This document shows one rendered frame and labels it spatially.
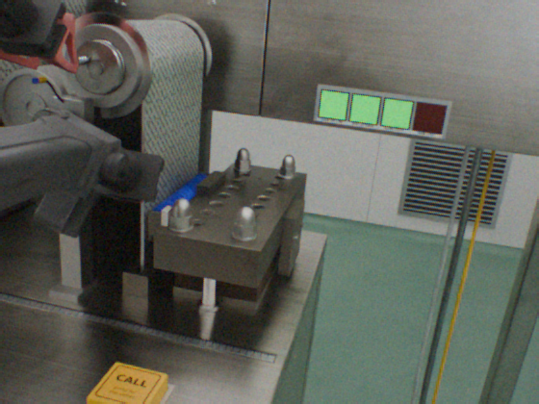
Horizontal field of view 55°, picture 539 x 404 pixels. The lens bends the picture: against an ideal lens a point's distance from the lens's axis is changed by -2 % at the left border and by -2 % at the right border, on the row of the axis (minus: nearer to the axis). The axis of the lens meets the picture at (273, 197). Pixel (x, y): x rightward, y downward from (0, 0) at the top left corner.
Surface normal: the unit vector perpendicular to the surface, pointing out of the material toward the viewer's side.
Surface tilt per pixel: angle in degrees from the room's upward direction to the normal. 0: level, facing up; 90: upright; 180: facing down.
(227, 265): 90
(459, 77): 90
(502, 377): 90
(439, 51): 90
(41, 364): 0
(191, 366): 0
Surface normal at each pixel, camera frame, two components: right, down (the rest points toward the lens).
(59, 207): 0.07, 0.01
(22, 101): -0.22, 0.31
